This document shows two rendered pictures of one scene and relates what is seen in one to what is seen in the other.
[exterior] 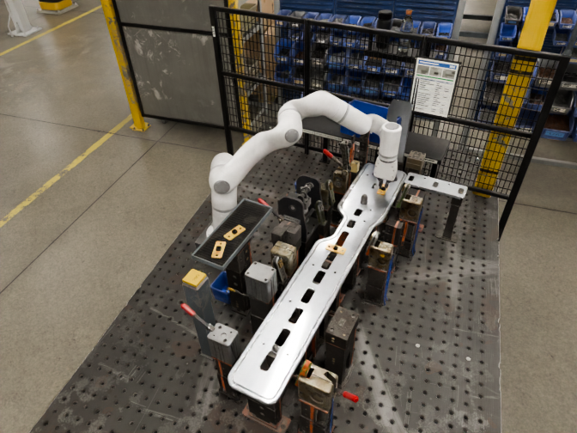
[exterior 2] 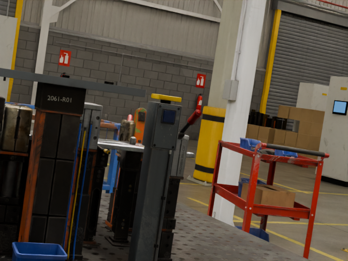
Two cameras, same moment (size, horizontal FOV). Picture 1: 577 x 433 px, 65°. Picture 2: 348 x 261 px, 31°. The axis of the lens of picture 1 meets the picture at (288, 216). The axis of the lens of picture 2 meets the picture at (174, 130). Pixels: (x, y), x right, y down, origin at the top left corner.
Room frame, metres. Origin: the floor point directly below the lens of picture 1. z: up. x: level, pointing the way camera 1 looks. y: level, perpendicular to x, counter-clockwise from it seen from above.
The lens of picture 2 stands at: (2.22, 1.35, 1.16)
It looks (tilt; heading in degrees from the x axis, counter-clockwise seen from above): 3 degrees down; 220
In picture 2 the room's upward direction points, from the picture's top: 8 degrees clockwise
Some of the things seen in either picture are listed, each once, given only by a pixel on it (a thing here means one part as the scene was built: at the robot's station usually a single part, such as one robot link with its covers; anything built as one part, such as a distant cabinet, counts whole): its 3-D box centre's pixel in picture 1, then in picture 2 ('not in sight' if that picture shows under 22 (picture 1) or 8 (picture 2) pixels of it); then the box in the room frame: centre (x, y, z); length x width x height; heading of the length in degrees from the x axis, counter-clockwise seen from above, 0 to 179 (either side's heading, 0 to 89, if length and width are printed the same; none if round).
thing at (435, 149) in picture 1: (364, 134); not in sight; (2.22, -0.44, 1.01); 0.90 x 0.22 x 0.03; 62
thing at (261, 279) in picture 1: (263, 306); (73, 179); (1.12, 0.11, 0.90); 0.13 x 0.10 x 0.41; 62
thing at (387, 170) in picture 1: (385, 166); not in sight; (1.72, -0.46, 1.14); 0.10 x 0.07 x 0.11; 62
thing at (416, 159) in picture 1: (410, 184); not in sight; (1.92, -0.66, 0.88); 0.08 x 0.08 x 0.36; 62
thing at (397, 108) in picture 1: (396, 131); not in sight; (1.97, -0.55, 1.17); 0.12 x 0.01 x 0.34; 62
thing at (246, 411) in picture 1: (264, 397); not in sight; (0.78, 0.10, 0.84); 0.18 x 0.06 x 0.29; 62
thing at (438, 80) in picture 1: (433, 87); not in sight; (2.18, -0.76, 1.30); 0.23 x 0.02 x 0.31; 62
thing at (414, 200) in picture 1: (407, 227); not in sight; (1.60, -0.57, 0.87); 0.12 x 0.09 x 0.35; 62
